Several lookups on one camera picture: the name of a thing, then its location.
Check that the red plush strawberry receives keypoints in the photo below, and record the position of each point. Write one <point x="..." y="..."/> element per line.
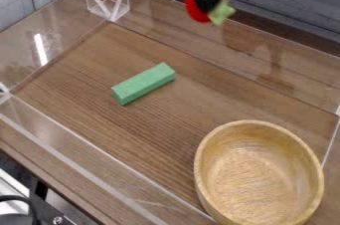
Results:
<point x="215" y="16"/>

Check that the green rectangular block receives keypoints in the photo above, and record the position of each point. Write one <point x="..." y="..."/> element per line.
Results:
<point x="144" y="82"/>

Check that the wooden bowl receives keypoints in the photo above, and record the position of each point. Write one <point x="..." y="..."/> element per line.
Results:
<point x="258" y="175"/>

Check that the clear acrylic enclosure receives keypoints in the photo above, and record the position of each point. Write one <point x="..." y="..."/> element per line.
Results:
<point x="162" y="122"/>

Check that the black metal table bracket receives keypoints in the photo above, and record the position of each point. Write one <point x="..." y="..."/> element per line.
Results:
<point x="50" y="215"/>

